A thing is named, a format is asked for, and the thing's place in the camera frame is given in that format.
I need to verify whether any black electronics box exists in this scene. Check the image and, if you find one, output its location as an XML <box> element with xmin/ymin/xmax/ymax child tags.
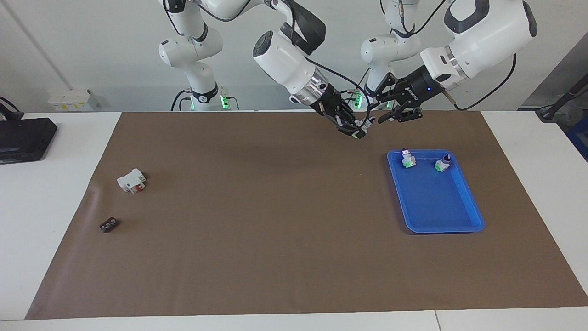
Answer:
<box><xmin>0</xmin><ymin>118</ymin><xmax>59</xmax><ymax>164</ymax></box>

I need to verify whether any brown table mat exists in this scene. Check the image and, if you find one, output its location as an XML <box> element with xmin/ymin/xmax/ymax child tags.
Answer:
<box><xmin>25</xmin><ymin>111</ymin><xmax>588</xmax><ymax>320</ymax></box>

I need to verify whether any white red circuit breaker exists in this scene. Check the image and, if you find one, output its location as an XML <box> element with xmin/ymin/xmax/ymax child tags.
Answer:
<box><xmin>116</xmin><ymin>168</ymin><xmax>147</xmax><ymax>194</ymax></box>

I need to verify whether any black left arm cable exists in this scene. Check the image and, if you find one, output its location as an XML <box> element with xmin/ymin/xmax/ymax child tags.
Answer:
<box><xmin>442</xmin><ymin>52</ymin><xmax>518</xmax><ymax>112</ymax></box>

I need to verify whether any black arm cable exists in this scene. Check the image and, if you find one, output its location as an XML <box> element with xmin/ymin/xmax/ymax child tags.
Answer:
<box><xmin>302</xmin><ymin>55</ymin><xmax>372</xmax><ymax>121</ymax></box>
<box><xmin>442</xmin><ymin>52</ymin><xmax>518</xmax><ymax>112</ymax></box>

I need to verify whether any black cable by box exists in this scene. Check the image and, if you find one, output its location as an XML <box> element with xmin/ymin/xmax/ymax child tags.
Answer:
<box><xmin>0</xmin><ymin>96</ymin><xmax>24</xmax><ymax>121</ymax></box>

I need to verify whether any black base cable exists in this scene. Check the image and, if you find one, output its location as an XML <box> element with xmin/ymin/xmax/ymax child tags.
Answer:
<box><xmin>170</xmin><ymin>89</ymin><xmax>192</xmax><ymax>112</ymax></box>

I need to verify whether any blue plastic tray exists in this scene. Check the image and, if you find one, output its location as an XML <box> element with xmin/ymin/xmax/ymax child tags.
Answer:
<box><xmin>387</xmin><ymin>149</ymin><xmax>486</xmax><ymax>234</ymax></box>

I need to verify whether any blue crate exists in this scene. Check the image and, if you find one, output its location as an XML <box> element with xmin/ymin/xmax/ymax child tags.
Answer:
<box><xmin>565</xmin><ymin>115</ymin><xmax>588</xmax><ymax>162</ymax></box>

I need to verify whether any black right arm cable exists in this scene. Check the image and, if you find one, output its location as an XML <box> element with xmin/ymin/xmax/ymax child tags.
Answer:
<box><xmin>302</xmin><ymin>55</ymin><xmax>372</xmax><ymax>121</ymax></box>

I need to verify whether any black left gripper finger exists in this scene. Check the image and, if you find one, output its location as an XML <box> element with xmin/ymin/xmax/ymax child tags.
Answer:
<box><xmin>375</xmin><ymin>73</ymin><xmax>405</xmax><ymax>100</ymax></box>
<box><xmin>379</xmin><ymin>103</ymin><xmax>424</xmax><ymax>124</ymax></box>

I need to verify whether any black stand pole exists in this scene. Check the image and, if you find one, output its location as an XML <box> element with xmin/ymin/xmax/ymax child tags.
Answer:
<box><xmin>535</xmin><ymin>73</ymin><xmax>588</xmax><ymax>121</ymax></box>

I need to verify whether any white power strip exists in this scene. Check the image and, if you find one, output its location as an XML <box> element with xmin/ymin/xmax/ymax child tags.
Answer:
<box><xmin>47</xmin><ymin>89</ymin><xmax>100</xmax><ymax>112</ymax></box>

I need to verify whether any white black-knob rotary switch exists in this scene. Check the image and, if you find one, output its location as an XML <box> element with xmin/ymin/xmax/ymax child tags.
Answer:
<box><xmin>351</xmin><ymin>116</ymin><xmax>377</xmax><ymax>139</ymax></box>

